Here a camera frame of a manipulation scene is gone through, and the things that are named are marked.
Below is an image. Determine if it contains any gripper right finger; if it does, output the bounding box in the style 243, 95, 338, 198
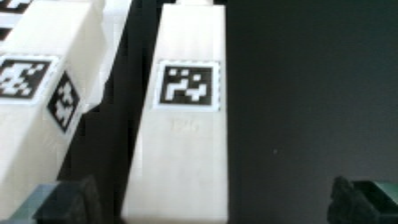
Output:
329, 176, 398, 224

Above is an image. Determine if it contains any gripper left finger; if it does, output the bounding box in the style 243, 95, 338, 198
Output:
11, 176, 105, 224

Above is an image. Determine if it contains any fiducial marker sheet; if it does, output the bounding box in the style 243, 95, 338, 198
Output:
0, 0, 34, 42

